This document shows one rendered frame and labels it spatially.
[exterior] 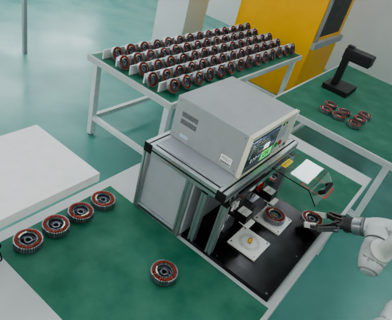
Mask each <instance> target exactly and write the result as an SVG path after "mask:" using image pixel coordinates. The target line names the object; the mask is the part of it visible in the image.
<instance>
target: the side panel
mask: <svg viewBox="0 0 392 320"><path fill-rule="evenodd" d="M192 187H193V183H191V182H190V181H189V180H187V179H186V178H185V177H183V176H181V175H180V174H179V173H177V172H175V171H174V170H173V169H171V168H170V167H168V166H167V165H166V164H164V163H163V162H161V161H159V160H158V159H157V158H156V157H154V156H153V155H151V154H149V153H148V152H147V151H145V150H143V155H142V159H141V165H140V172H139V175H138V181H137V185H136V191H135V195H134V201H133V204H135V205H136V206H137V207H139V209H141V210H142V211H144V212H145V213H146V214H147V215H148V216H150V217H151V218H153V219H154V220H155V221H156V222H158V223H159V224H160V225H161V226H163V227H164V228H165V229H167V230H168V231H169V232H170V233H172V234H174V235H175V236H176V237H177V236H178V235H180V233H179V231H180V227H181V223H182V220H183V216H184V214H185V210H186V206H187V203H188V200H189V197H190V193H191V190H192Z"/></svg>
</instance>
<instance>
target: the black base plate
mask: <svg viewBox="0 0 392 320"><path fill-rule="evenodd" d="M257 196H258V195H257ZM276 198H277V199H278V202H277V203H276V204H274V205H273V207H276V208H279V209H280V210H282V211H283V212H284V213H285V216H286V217H287V218H289V219H290V220H292V222H291V223H290V224H289V225H288V226H287V227H286V228H285V229H284V231H283V232H282V233H281V234H280V235H279V236H278V235H276V234H275V233H273V232H272V231H270V230H269V229H267V228H266V227H265V226H263V225H261V224H260V223H259V222H257V221H255V220H254V219H253V218H254V217H255V216H256V215H257V214H258V213H259V212H260V211H261V210H262V209H263V208H264V207H265V206H266V204H267V202H266V201H264V199H263V198H262V197H260V196H259V200H258V202H257V205H255V206H254V207H253V208H252V209H251V211H253V212H254V213H253V216H252V218H251V219H253V220H254V221H255V223H254V224H253V225H252V226H251V227H249V229H250V230H252V231H253V232H254V233H256V234H257V235H259V236H260V237H262V238H263V239H264V240H266V241H267V242H269V243H270V245H269V247H267V249H265V250H264V252H263V253H262V254H261V255H260V256H259V257H258V258H257V259H256V260H255V261H254V262H253V261H252V260H251V259H250V258H248V257H247V256H245V255H244V254H243V253H241V252H240V251H239V250H237V249H236V248H234V247H233V246H232V245H230V244H229V243H228V240H229V239H230V238H231V237H232V236H234V235H235V234H236V233H237V232H238V231H239V230H240V229H241V227H242V224H241V223H239V222H238V220H236V219H234V222H233V225H232V226H231V227H230V228H229V229H227V230H226V231H225V232H222V231H221V232H220V235H219V237H218V240H217V243H216V245H215V248H214V251H213V252H212V253H211V254H210V255H208V254H207V252H205V251H204V250H205V248H206V245H207V242H208V239H209V236H210V234H211V231H212V228H213V225H214V223H215V220H216V217H217V215H218V212H219V205H218V206H217V207H215V209H213V210H212V211H210V212H209V213H208V214H206V215H205V216H204V217H203V219H202V222H201V224H200V227H199V231H198V233H197V237H196V239H195V240H193V241H192V242H191V241H190V239H187V236H188V233H189V230H190V227H189V228H188V229H187V230H185V231H184V232H182V233H181V237H182V238H183V239H185V240H186V241H188V242H189V243H190V244H191V245H193V246H194V247H195V248H197V249H198V250H199V251H201V252H202V253H203V254H204V255H205V256H207V257H208V258H210V259H211V260H212V261H213V262H215V263H216V264H218V265H219V266H220V267H221V268H222V269H224V270H225V271H227V273H229V274H230V275H232V276H233V277H234V278H235V279H237V280H238V281H240V282H241V283H242V284H243V285H244V286H246V287H247V288H249V289H250V290H251V291H252V292H254V293H255V294H257V296H259V297H260V298H262V299H263V300H264V301H265V302H267V301H268V300H269V299H270V297H271V296H272V295H273V294H274V292H275V291H276V290H277V288H278V287H279V286H280V285H281V284H282V282H283V281H284V279H285V278H286V277H287V276H288V275H289V273H290V272H291V270H292V269H293V268H294V267H295V266H296V264H297V263H298V262H299V261H300V259H301V258H302V257H303V255H304V254H305V253H306V252H307V251H308V249H309V248H310V246H311V245H312V244H313V243H314V242H315V240H316V239H317V237H318V236H319V235H320V234H321V233H322V232H317V230H315V229H314V230H313V229H309V228H306V227H304V225H303V224H302V223H301V221H300V216H301V214H302V212H300V211H299V210H297V209H295V208H294V207H293V206H291V205H289V204H288V203H286V202H285V201H283V200H281V199H280V198H279V197H277V196H276ZM268 205H269V206H271V207H272V205H270V204H269V203H268Z"/></svg>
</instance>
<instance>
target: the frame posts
mask: <svg viewBox="0 0 392 320"><path fill-rule="evenodd" d="M284 178H285V177H284V176H283V175H281V174H280V173H279V174H278V177H277V179H276V181H275V183H274V186H273V188H274V189H275V190H277V191H278V190H279V188H280V186H281V184H282V182H283V180H284ZM277 193H278V192H277ZM208 201H209V194H208V193H206V192H204V191H203V190H202V193H201V195H200V199H199V202H198V205H197V209H196V211H195V214H194V217H193V220H192V224H191V227H190V230H189V233H188V236H187V239H190V241H191V242H192V241H193V240H195V239H196V237H197V233H198V231H199V227H200V224H201V222H202V219H203V216H204V213H205V210H206V207H207V204H208ZM230 206H231V205H230V204H229V203H227V202H226V203H225V204H221V206H220V209H219V212H218V215H217V217H216V220H215V223H214V225H213V228H212V231H211V234H210V236H209V239H208V242H207V245H206V248H205V250H204V251H205V252H207V254H208V255H210V254H211V253H212V252H213V251H214V248H215V245H216V243H217V240H218V237H219V235H220V232H221V230H222V228H223V224H224V222H225V220H226V216H227V214H228V212H229V209H230Z"/></svg>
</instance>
